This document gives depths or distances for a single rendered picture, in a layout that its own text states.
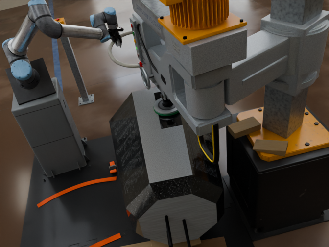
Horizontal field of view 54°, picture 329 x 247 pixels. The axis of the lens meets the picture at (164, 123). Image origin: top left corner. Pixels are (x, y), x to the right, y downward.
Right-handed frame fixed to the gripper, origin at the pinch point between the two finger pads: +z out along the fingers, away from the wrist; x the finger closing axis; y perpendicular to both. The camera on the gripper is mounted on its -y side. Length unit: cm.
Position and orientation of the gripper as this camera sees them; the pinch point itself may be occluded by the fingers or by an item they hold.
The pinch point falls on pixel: (118, 44)
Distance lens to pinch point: 305.3
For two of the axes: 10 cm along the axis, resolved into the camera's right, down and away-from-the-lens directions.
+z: 0.6, 6.3, 7.8
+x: 7.9, 4.5, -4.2
